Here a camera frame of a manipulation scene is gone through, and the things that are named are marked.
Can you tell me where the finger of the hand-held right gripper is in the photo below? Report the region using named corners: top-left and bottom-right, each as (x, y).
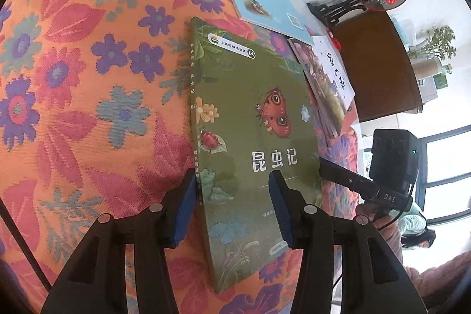
top-left (319, 157), bottom-right (380, 203)

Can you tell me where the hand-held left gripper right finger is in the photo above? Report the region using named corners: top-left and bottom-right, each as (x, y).
top-left (268, 170), bottom-right (424, 314)

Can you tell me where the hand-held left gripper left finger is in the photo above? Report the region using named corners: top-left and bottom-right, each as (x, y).
top-left (40, 170), bottom-right (198, 314)

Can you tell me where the white book blue worker picture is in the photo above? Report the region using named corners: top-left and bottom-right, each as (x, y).
top-left (287, 35), bottom-right (357, 140)

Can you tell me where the olive green butterfly book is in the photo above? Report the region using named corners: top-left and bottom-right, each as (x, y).
top-left (189, 17), bottom-right (321, 295)

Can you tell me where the person's right forearm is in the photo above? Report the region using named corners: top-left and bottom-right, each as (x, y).
top-left (383, 222), bottom-right (471, 314)

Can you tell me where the person's right hand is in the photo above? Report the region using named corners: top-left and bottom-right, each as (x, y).
top-left (355, 202), bottom-right (392, 238)

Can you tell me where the brown wooden cabinet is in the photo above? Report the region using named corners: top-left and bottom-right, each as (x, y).
top-left (333, 9), bottom-right (424, 123)

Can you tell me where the beige cylinder vase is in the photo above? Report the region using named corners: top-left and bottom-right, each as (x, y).
top-left (412, 57), bottom-right (442, 78)

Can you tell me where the green potted plant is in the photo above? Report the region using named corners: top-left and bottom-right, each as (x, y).
top-left (408, 25), bottom-right (457, 61)

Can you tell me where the pale blue printed box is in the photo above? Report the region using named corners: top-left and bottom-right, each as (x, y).
top-left (392, 18), bottom-right (418, 42)

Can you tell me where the orange floral quilted mat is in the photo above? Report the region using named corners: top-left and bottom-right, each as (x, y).
top-left (0, 0), bottom-right (363, 314)

